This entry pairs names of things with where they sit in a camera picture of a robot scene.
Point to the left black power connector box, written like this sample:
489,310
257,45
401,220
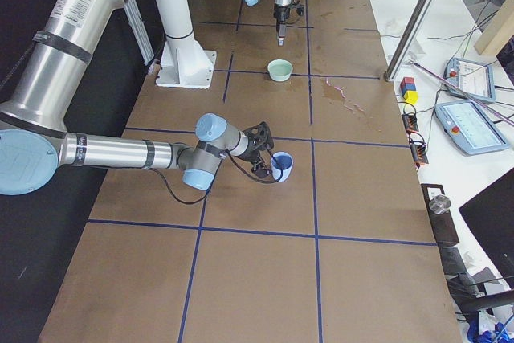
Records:
410,122

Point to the red wooden block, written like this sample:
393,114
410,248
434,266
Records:
408,82

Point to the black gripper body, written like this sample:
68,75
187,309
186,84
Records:
254,149
280,16

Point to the yellow wooden block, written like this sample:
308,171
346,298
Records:
410,96

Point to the near blue teach pendant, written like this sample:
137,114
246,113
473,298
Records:
470,128

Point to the blue teach pendant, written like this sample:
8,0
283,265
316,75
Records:
470,128
472,77

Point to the blue-grey plastic cup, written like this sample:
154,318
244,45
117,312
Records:
286,163

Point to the blue wooden block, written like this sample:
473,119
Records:
408,88

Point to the wooden board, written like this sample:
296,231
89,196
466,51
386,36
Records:
498,32

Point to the black monitor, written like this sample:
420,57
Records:
489,216

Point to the reacher grabber stick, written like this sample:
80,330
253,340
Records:
452,87

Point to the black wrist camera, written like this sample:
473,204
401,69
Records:
260,169
298,7

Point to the black power connector box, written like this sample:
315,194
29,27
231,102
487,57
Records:
419,153
410,122

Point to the light green bowl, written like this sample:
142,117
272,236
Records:
280,70

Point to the right black power connector box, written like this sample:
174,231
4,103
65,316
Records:
419,153

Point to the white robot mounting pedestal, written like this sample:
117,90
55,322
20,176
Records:
184,63

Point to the silver metal cylinder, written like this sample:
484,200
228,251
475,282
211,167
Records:
439,204

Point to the aluminium frame post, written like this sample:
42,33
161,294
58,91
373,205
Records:
410,33

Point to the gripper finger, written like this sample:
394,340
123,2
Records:
274,168
281,30

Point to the black flat box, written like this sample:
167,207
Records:
442,225

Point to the far blue teach pendant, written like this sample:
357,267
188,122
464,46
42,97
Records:
472,77

